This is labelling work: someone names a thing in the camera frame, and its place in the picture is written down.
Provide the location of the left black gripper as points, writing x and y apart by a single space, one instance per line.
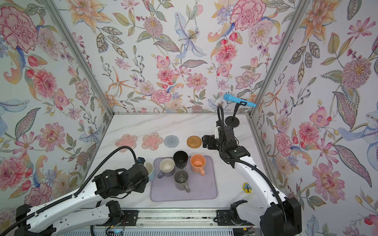
145 182

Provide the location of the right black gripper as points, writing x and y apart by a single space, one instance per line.
213 139

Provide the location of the light blue mug cream interior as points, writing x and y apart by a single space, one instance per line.
151 171

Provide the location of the pink flower coaster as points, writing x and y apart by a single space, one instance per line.
127 140
152 141

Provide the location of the grey round patterned coaster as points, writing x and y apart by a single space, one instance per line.
171 141

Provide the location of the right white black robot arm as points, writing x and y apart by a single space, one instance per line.
276 214

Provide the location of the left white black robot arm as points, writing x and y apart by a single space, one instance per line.
96 204

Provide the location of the black microphone stand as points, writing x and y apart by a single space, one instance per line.
233 121

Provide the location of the orange mug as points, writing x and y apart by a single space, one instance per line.
198 163

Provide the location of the blue microphone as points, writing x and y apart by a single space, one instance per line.
237 100

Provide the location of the black mug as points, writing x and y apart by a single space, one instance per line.
180 159

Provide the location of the grey mug cream interior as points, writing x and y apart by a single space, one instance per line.
167 168

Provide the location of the yellow round sticker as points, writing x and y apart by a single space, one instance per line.
247 188

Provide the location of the lavender rectangular mat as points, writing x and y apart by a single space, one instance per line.
202 187

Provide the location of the dark grey mug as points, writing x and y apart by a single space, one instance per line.
181 178

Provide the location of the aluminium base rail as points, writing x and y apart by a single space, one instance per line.
139 218

